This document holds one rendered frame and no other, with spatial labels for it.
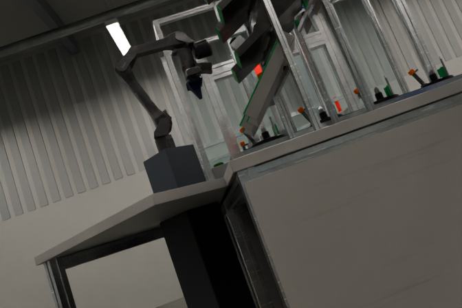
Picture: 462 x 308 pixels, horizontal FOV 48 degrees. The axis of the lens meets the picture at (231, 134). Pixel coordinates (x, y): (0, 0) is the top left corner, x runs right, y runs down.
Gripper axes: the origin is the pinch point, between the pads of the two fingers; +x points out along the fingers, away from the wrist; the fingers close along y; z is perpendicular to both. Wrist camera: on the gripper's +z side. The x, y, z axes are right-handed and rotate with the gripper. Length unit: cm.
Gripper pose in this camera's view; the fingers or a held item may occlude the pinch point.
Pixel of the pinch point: (198, 91)
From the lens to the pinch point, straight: 199.7
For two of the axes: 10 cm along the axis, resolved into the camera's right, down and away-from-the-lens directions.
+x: 3.4, 9.2, -1.8
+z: 9.4, -3.2, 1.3
